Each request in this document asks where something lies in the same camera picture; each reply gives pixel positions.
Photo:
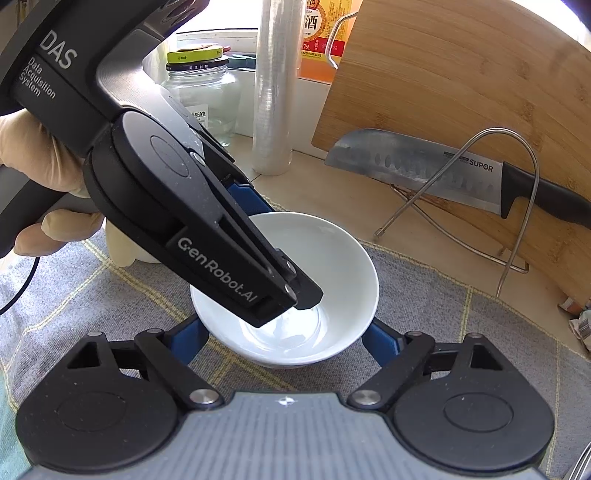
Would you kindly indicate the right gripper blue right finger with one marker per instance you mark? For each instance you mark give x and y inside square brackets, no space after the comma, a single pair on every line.
[383,342]

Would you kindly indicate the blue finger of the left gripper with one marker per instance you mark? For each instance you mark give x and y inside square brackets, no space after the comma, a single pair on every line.
[223,167]

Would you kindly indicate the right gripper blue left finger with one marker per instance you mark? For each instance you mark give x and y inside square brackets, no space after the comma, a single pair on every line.
[186,339]

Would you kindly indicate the white bowl pink flowers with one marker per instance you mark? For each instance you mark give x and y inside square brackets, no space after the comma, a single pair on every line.
[337,263]

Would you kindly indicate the left gloved hand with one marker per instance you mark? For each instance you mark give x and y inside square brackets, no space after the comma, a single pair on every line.
[28,147]

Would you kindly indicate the plastic wrap roll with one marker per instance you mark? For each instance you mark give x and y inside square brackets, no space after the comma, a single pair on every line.
[278,56]

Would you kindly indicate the clear glass jar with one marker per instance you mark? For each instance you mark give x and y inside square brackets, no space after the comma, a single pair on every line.
[199,79]

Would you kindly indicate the grey teal checked cloth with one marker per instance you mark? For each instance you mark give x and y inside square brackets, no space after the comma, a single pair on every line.
[50,304]

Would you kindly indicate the orange cooking wine bottle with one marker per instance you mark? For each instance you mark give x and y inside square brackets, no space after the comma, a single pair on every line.
[319,21]

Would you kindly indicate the bamboo cutting board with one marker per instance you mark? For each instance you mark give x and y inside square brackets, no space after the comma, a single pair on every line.
[490,75]

